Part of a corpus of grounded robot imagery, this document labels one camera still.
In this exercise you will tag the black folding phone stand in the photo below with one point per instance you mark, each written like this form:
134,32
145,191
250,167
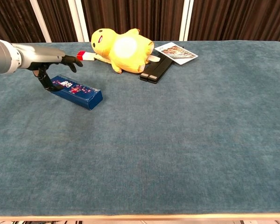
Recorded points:
156,71

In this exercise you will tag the yellow plush toy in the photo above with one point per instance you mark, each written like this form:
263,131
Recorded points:
130,59

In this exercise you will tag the brown pleated curtain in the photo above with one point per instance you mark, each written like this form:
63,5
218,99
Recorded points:
135,16

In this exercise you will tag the white printed picture card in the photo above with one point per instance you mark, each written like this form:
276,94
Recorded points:
177,53

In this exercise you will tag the blue velvet table cloth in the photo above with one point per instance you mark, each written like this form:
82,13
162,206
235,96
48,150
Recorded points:
177,140

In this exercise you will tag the blue printed glasses case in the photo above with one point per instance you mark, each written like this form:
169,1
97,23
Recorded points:
84,95

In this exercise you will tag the red and white small box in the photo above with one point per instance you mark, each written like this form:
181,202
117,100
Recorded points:
84,56

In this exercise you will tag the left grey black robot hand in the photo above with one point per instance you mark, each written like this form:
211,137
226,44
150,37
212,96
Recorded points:
42,57

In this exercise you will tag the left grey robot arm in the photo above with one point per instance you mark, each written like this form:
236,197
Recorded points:
3,56

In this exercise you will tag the white metal frame post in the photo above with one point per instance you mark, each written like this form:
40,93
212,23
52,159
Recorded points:
78,21
186,21
40,21

